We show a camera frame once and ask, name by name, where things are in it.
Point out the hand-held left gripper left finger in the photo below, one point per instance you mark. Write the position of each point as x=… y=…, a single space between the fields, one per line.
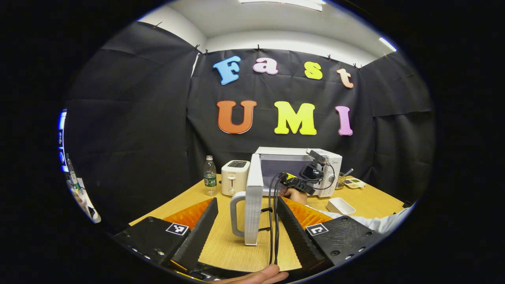
x=201 y=236

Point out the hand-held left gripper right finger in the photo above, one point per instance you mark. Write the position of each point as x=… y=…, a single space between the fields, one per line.
x=294 y=236

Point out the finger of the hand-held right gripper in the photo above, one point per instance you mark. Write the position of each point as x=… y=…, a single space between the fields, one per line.
x=290 y=180

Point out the white microwave oven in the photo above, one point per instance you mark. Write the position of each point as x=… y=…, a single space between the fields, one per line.
x=254 y=197

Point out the metal mesh container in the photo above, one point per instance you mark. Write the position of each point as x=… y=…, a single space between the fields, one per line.
x=340 y=182

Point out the white rectangular tray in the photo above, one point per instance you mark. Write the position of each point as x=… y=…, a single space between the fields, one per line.
x=341 y=206

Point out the white divided dish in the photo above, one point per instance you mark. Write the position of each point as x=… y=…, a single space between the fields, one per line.
x=355 y=183

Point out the white toaster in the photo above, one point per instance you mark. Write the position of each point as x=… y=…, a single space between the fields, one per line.
x=234 y=177

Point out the clear plastic water bottle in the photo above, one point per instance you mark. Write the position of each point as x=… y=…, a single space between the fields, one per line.
x=210 y=179

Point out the white flat object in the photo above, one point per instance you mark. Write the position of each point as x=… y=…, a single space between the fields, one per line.
x=88 y=205

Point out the black backdrop cloth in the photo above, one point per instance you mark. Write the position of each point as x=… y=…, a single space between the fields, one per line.
x=138 y=138

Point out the slim clear bottle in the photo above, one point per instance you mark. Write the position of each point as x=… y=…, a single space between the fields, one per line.
x=72 y=175

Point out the small ceiling light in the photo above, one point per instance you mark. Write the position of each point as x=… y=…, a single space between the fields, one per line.
x=388 y=44

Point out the blue-lit monitor screen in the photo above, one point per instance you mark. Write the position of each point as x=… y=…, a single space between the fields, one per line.
x=62 y=138

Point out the long ceiling light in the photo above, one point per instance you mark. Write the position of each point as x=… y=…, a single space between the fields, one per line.
x=284 y=3

